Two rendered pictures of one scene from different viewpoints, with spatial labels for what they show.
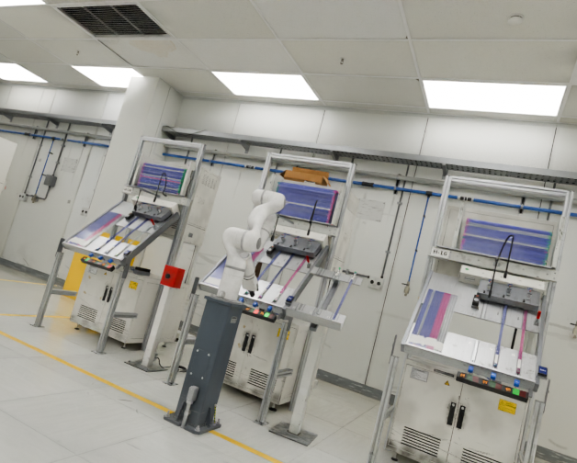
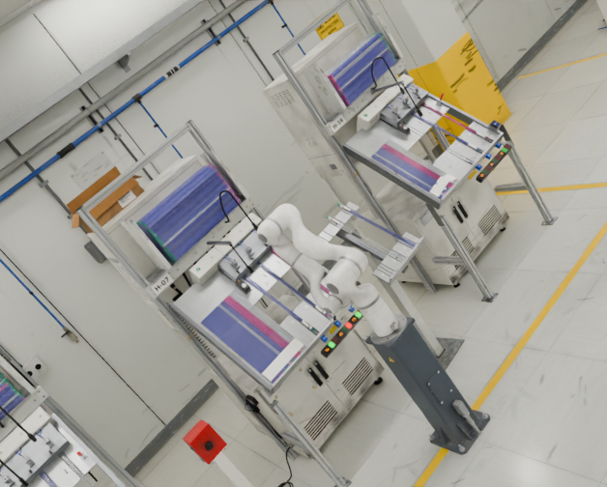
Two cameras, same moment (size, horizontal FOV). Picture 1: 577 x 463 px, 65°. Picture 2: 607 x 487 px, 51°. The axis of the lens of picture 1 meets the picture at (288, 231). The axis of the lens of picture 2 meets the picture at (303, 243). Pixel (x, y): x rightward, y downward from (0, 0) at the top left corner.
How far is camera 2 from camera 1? 286 cm
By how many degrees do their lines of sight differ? 56
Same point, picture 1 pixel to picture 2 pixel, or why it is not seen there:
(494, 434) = (479, 195)
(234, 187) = not seen: outside the picture
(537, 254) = (388, 57)
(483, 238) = (353, 79)
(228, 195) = not seen: outside the picture
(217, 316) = (413, 342)
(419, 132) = (44, 40)
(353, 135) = not seen: outside the picture
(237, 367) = (332, 401)
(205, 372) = (448, 384)
